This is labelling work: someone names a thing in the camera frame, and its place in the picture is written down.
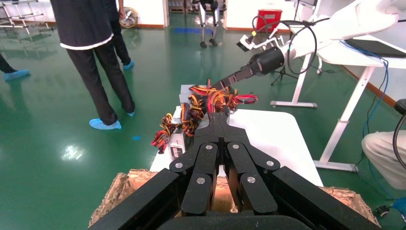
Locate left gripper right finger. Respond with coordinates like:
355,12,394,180
223,113,282,217

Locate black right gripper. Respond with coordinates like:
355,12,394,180
213,46,287,91

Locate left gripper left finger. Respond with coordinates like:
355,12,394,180
169,113,225,217

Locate coloured wire bundle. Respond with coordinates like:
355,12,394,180
190,79,259,115

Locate black tripod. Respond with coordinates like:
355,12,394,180
271,65,299,86

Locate white stand with base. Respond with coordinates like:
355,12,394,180
270,52,318,109

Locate red box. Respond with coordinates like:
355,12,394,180
256,9,283,34

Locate standing robot legs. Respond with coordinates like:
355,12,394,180
192,0,220,49

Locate brown cardboard divider box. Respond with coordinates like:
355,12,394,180
89,169,381,228

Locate white desk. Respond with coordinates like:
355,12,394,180
314,34,406,173

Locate round floor fan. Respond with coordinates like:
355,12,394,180
119,7,139,29

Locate person in black trousers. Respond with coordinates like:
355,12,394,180
0,53,31,81
103,0,135,71

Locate seated person in beige trousers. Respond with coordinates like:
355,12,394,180
361,129,406,191

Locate black laptop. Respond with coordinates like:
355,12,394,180
344,38,406,59

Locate person in white-trimmed black tunic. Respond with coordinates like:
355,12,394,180
50,0,136,131

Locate metal rack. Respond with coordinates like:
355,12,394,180
0,0,48,36

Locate silver power supply with cables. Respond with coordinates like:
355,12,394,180
151,114,192,163
178,84,199,105
172,94,208,138

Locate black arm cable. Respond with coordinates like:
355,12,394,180
252,15,330,76

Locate blue cable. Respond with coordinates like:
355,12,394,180
338,39,406,204

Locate black hose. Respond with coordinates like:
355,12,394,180
392,98,406,171

